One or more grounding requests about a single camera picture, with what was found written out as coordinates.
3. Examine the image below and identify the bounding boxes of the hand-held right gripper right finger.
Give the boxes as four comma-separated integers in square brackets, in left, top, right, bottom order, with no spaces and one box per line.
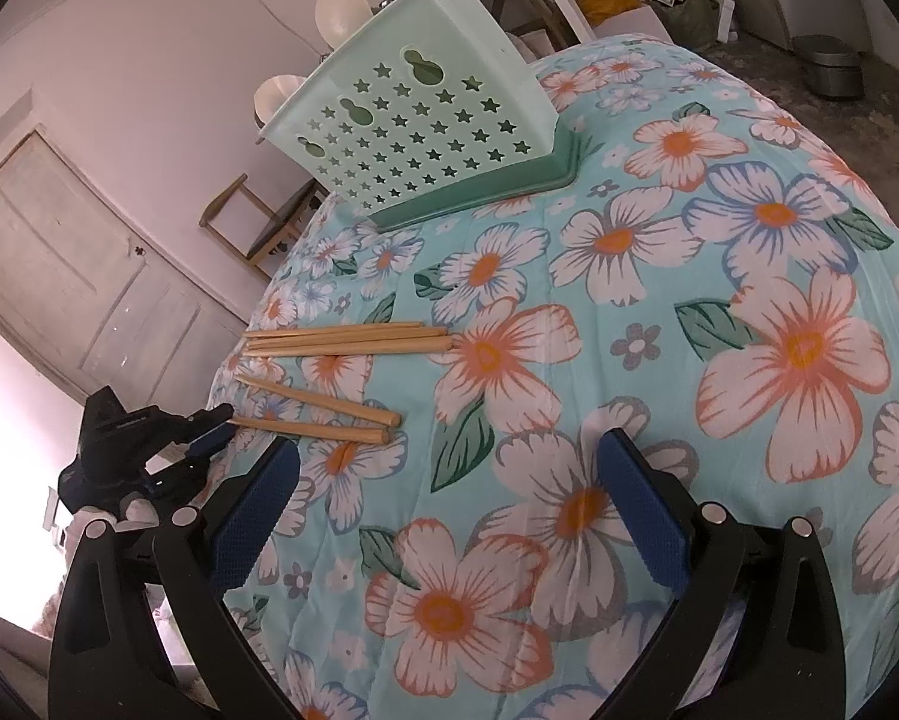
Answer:
[592,427,848,720]

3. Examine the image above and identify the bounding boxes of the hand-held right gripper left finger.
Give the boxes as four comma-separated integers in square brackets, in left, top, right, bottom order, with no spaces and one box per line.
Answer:
[48,435,302,720]

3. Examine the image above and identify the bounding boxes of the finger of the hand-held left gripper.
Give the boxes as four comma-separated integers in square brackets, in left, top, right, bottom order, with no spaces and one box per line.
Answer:
[187,427,232,460]
[187,403,236,432]

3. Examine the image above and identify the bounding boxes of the wooden chopstick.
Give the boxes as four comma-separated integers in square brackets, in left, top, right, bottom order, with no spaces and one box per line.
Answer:
[245,328,449,350]
[236,375,403,427]
[230,417,394,443]
[244,336,454,357]
[243,322,425,338]

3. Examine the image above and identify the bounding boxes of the small white plastic spoon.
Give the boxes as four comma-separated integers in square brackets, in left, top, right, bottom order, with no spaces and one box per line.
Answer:
[254,75,308,128]

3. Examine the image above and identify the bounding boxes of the mint green utensil holder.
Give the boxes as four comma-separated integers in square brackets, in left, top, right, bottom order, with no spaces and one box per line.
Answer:
[254,0,593,232]

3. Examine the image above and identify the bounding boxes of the large white plastic ladle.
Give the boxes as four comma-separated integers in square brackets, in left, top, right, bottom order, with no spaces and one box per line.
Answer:
[314,0,376,46]

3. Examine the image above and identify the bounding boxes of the person's left hand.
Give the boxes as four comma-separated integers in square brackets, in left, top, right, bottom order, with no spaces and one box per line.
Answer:
[115,499,160,537]

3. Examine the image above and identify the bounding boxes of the floral light blue blanket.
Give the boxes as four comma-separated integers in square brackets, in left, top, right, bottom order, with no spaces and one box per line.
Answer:
[202,34,899,720]

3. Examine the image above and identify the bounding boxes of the white panelled door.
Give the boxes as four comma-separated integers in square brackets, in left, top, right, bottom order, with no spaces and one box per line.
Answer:
[0,127,251,398]

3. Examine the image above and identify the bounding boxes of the wooden chair with dark seat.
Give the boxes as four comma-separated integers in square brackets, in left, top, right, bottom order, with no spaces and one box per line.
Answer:
[200,174,331,278]

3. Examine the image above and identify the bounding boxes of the grey metal pot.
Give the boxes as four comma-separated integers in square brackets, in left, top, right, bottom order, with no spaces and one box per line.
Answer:
[790,34,863,98]

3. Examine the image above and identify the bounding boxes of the white cardboard box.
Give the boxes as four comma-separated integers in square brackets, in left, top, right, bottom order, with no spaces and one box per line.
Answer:
[592,4,676,44]

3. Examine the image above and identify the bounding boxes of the olive green bag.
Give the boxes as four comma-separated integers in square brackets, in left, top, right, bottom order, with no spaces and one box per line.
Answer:
[648,0,721,53]

